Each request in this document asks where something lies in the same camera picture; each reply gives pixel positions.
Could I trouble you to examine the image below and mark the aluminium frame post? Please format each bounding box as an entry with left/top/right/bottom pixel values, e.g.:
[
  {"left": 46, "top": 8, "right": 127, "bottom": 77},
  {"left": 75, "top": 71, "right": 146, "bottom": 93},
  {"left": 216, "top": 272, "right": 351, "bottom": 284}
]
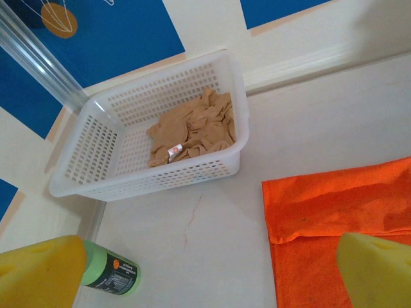
[{"left": 0, "top": 0, "right": 87, "bottom": 107}]

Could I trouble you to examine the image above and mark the green labelled bottle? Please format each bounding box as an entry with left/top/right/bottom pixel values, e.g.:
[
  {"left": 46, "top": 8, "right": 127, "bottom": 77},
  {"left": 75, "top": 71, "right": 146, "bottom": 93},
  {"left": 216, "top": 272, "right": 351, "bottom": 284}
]
[{"left": 80, "top": 239, "right": 142, "bottom": 298}]

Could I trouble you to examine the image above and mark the blue floral wall poster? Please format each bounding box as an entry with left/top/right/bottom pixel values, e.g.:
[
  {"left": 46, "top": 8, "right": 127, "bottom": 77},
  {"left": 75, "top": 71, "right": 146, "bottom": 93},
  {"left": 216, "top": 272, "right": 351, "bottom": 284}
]
[
  {"left": 0, "top": 178, "right": 20, "bottom": 222},
  {"left": 6, "top": 0, "right": 187, "bottom": 89},
  {"left": 0, "top": 47, "right": 65, "bottom": 141},
  {"left": 239, "top": 0, "right": 341, "bottom": 31}
]

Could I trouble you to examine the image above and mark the white plastic lattice basket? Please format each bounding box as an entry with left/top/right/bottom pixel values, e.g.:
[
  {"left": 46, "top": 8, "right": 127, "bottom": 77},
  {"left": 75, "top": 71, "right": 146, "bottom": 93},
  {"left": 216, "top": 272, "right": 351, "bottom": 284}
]
[{"left": 48, "top": 48, "right": 251, "bottom": 202}]

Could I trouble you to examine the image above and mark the orange t-shirt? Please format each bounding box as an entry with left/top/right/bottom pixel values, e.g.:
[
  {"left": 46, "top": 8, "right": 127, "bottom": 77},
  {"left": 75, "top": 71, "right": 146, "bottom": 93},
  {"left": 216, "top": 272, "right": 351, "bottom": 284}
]
[{"left": 261, "top": 156, "right": 411, "bottom": 308}]

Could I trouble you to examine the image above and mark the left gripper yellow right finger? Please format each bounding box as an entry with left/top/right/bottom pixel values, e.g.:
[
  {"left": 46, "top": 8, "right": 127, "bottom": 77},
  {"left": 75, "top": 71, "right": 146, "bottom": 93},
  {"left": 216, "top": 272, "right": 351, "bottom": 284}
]
[{"left": 336, "top": 232, "right": 411, "bottom": 308}]

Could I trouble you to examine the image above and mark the crumpled beige cloth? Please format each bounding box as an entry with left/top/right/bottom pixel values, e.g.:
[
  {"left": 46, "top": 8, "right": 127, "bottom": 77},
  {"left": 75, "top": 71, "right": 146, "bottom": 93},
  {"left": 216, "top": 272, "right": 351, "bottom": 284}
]
[{"left": 146, "top": 86, "right": 238, "bottom": 168}]

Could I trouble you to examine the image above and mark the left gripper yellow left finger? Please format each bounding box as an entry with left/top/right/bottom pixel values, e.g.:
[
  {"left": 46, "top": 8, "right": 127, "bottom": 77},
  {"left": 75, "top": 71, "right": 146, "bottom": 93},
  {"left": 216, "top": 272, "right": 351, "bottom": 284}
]
[{"left": 0, "top": 234, "right": 87, "bottom": 308}]

